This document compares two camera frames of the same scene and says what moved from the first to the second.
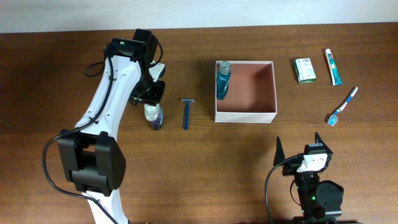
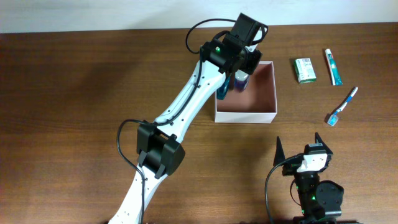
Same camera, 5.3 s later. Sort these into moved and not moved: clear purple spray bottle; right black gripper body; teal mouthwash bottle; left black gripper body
Moved: left black gripper body; clear purple spray bottle
Not moved: teal mouthwash bottle; right black gripper body
